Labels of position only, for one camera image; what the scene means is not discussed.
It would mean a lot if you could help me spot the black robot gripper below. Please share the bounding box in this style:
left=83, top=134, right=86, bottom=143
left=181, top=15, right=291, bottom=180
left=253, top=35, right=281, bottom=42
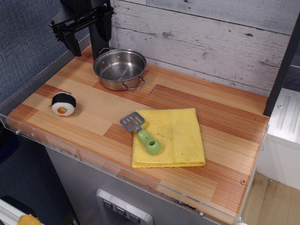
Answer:
left=49, top=0, right=114, bottom=57

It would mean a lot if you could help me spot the green toy spatula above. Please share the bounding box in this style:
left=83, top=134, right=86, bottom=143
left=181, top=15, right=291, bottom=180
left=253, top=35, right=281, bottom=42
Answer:
left=120, top=112, right=161, bottom=155

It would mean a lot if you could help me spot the yellow folded cloth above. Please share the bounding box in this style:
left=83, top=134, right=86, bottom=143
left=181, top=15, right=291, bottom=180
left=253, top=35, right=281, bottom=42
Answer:
left=132, top=108, right=205, bottom=168

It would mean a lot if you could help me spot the stainless steel pot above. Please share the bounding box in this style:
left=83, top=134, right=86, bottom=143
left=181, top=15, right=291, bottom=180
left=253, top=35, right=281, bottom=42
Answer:
left=93, top=49, right=147, bottom=91

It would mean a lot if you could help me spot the plush sushi roll toy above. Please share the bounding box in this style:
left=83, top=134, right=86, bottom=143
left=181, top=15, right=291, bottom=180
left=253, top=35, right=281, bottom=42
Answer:
left=50, top=92, right=76, bottom=116

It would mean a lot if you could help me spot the silver dispenser button panel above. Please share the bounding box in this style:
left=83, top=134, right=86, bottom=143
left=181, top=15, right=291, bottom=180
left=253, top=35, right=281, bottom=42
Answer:
left=96, top=188, right=154, bottom=225

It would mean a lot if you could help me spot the yellow object bottom left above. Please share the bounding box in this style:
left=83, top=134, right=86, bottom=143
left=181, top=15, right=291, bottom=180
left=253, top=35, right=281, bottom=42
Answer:
left=17, top=214, right=42, bottom=225

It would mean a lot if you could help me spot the white metal box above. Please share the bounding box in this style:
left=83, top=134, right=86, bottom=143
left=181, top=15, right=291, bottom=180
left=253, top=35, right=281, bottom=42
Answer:
left=256, top=88, right=300, bottom=189

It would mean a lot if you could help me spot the black vertical post left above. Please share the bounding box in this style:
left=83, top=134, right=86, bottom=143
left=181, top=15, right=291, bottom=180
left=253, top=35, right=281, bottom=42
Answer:
left=89, top=14, right=109, bottom=60

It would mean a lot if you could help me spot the black vertical post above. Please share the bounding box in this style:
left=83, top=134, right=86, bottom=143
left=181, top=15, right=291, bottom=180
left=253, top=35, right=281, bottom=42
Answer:
left=89, top=14, right=109, bottom=60
left=262, top=0, right=300, bottom=117

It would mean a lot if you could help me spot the black vertical post right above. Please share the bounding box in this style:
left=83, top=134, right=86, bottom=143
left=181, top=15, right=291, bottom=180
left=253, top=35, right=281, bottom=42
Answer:
left=262, top=0, right=300, bottom=117

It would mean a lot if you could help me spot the clear acrylic guard rail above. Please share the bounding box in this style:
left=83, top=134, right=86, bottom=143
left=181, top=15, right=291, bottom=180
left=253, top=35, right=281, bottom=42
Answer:
left=0, top=47, right=269, bottom=225

